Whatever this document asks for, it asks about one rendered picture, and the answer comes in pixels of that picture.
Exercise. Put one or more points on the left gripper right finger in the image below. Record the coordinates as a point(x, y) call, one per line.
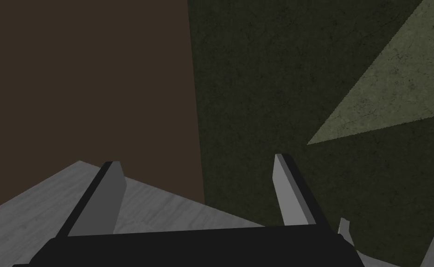
point(294, 204)

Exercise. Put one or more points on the grey wooden table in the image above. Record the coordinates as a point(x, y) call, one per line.
point(20, 226)

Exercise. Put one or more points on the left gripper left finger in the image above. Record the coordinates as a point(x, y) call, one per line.
point(100, 207)

